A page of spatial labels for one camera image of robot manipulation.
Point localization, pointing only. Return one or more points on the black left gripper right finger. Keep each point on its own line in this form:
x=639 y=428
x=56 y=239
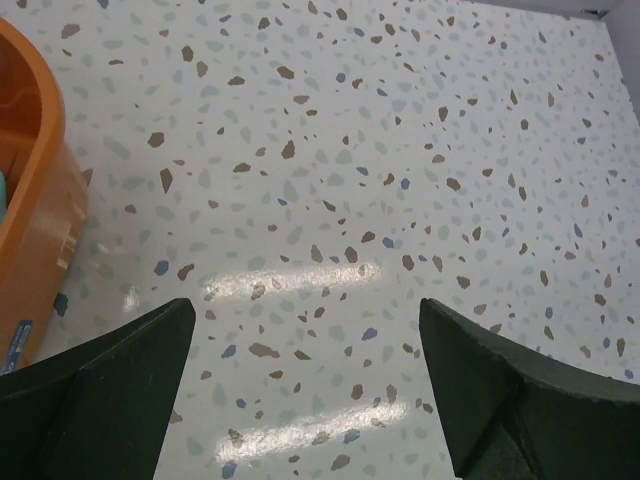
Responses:
x=508 y=412

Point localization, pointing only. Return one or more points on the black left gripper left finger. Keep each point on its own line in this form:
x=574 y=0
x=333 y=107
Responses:
x=99 y=410

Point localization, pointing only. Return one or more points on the teal t shirt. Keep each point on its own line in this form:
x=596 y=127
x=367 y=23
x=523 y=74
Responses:
x=2 y=192

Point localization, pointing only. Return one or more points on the orange plastic laundry basket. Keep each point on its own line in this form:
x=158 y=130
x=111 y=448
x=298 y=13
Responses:
x=46 y=198

